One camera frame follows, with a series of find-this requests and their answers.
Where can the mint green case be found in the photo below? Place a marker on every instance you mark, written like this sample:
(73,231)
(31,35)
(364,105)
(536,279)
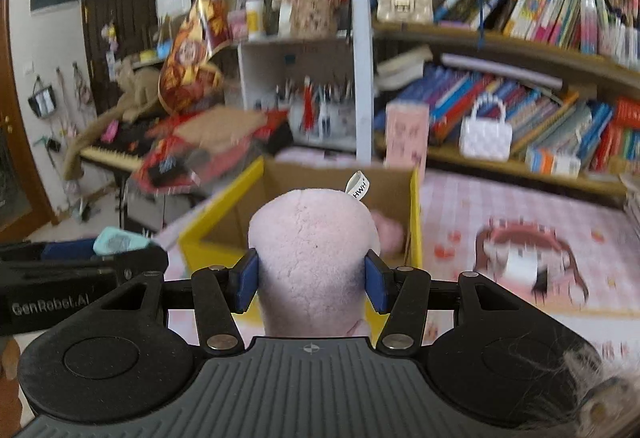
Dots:
(120,240)

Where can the row of tall books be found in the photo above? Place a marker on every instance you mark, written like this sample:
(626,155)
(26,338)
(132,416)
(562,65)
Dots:
(540,3)

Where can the white bottle yellow label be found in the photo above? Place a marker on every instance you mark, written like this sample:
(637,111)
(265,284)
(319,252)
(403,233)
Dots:
(255,21)

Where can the pen holder with pens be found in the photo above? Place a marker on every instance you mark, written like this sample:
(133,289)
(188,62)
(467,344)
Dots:
(330,103)

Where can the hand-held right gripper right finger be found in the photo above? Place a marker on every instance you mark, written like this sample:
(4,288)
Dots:
(377,280)

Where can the orange and white box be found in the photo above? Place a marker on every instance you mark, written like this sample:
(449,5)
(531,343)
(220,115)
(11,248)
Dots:
(552,163)

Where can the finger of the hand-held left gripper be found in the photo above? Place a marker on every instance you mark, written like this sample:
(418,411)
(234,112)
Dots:
(145,260)
(70,250)

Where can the pile of red packets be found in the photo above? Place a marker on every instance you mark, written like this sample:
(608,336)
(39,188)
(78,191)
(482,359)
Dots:
(170,163)

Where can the white shelf unit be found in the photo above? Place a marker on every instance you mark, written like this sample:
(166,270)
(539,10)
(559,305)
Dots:
(260,68)

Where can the hanging striped bag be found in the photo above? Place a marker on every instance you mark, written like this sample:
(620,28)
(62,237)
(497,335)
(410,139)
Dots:
(42,101)

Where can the white plastic block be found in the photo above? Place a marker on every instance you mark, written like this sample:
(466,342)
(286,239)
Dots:
(520,265)

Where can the yellow cardboard box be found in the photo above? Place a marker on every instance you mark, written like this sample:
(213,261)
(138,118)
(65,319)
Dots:
(215,223)

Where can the red tassel ornament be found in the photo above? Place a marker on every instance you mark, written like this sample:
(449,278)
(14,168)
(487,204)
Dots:
(307,106)

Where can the piano keyboard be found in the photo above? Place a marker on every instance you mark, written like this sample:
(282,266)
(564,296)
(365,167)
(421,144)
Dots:
(110,153)

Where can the brown wooden door frame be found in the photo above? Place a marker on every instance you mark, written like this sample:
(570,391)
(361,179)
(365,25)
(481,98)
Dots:
(27,158)

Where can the salmon pink plush toy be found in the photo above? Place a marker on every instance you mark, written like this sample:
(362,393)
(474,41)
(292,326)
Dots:
(387,230)

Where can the wooden bookshelf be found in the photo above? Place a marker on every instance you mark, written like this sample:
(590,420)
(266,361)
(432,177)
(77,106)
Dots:
(500,38)

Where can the row of colourful books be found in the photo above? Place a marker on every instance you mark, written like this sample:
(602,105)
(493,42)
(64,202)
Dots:
(560,118)

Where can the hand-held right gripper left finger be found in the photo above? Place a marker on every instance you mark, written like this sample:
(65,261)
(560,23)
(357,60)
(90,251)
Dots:
(247,280)

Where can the pink sticker pen holder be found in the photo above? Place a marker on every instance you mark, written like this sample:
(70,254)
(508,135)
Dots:
(407,133)

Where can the white shelf post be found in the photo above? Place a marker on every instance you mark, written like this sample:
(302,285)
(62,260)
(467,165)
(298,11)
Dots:
(361,68)

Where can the grey furry toy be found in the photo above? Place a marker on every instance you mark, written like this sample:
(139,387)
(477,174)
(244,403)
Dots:
(605,383)

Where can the red gold foil decoration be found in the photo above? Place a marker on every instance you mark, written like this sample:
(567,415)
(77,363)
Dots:
(192,53)

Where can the pale pink plush pig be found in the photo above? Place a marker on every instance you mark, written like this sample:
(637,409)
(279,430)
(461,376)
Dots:
(310,238)

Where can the flat lying white books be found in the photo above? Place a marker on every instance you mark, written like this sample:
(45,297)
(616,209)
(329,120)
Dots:
(405,63)

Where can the brown plush toy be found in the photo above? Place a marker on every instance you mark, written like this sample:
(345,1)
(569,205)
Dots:
(135,88)

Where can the brown cardboard piece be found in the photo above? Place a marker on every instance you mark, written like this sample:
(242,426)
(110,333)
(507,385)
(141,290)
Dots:
(220,126)

